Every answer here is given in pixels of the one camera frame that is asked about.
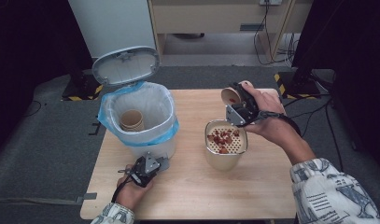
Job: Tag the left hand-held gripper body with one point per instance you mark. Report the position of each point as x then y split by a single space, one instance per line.
147 171

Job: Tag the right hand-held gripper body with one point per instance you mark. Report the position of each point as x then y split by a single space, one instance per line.
243 113

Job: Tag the brown paper cup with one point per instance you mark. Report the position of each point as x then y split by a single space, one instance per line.
131 119
230 93

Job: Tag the white trash bin with lid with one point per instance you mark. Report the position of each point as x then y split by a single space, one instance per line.
153 149

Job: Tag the red food scraps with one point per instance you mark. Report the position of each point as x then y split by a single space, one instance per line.
222 138

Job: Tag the beige container with strainer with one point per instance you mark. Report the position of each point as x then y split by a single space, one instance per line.
223 161

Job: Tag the person's left hand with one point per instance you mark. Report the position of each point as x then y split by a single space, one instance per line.
131 194

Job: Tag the person's right hand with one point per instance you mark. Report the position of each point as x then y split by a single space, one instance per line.
271 124

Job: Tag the blue trash bag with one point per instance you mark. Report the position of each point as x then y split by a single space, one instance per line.
116 130

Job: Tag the black stand base striped tape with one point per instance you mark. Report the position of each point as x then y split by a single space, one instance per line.
80 88
298 85

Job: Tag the grey tape strip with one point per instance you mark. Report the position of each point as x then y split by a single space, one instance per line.
86 197

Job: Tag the light wooden desk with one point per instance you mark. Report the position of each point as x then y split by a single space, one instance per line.
209 15

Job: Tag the white power strip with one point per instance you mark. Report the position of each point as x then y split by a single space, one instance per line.
270 2

